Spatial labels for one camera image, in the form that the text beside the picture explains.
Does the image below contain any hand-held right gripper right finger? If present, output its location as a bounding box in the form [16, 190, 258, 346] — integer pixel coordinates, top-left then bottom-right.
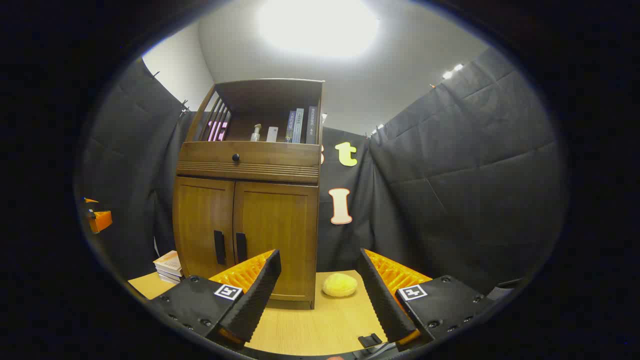
[356, 248, 496, 348]

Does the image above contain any blue-grey book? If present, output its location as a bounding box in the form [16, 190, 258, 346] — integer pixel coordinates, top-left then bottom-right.
[292, 108, 305, 144]

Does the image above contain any yellow fluffy puff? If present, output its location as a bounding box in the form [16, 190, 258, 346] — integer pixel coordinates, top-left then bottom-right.
[322, 273, 358, 298]

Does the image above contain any pink item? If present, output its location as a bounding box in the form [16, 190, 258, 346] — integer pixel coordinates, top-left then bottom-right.
[207, 121, 229, 142]

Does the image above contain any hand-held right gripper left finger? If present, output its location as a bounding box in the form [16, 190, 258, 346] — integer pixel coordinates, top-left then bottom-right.
[147, 249, 282, 350]

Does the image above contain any wooden double-door shoe cabinet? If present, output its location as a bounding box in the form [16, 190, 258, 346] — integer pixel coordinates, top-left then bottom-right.
[172, 78, 324, 310]

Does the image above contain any wooden cabinet door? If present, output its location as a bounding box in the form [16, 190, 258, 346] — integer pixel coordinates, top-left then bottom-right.
[173, 176, 236, 279]
[233, 181, 319, 302]

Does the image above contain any large ceiling light panel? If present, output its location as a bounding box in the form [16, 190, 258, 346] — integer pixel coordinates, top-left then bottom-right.
[257, 0, 379, 58]

